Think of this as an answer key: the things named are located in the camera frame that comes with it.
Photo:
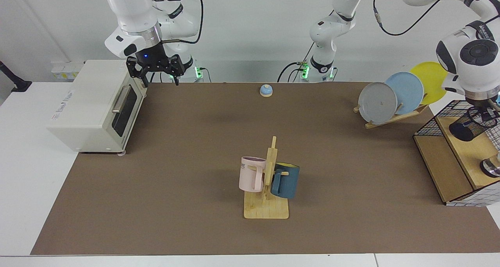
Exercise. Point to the grey plate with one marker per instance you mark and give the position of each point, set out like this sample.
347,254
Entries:
377,103

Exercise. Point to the yellow plate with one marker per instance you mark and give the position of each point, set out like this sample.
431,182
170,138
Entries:
431,79

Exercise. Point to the brown table cloth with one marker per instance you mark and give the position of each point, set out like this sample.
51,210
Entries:
156,204

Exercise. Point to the wooden cup stand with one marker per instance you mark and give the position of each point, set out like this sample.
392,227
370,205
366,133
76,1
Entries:
265,210

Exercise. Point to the wooden plate rack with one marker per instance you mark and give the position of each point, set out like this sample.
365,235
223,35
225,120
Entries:
390,120

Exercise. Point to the small blue round bell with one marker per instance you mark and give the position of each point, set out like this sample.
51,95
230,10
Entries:
266,90

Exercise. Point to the white wall socket box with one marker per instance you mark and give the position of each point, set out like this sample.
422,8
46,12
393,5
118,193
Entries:
66,70

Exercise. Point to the light blue plate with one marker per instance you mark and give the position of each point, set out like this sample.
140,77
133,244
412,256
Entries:
408,91

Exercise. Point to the pink mug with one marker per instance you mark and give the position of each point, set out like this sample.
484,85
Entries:
248,177

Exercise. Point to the pale toaster oven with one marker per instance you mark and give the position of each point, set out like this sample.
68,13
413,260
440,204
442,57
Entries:
90,103

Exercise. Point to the dark blue mug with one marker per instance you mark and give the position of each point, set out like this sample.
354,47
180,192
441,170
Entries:
289,181

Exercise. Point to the black mesh pen holder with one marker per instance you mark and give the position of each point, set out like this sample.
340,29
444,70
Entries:
461,132

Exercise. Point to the black clamp stand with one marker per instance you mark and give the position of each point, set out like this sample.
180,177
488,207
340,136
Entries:
19,85

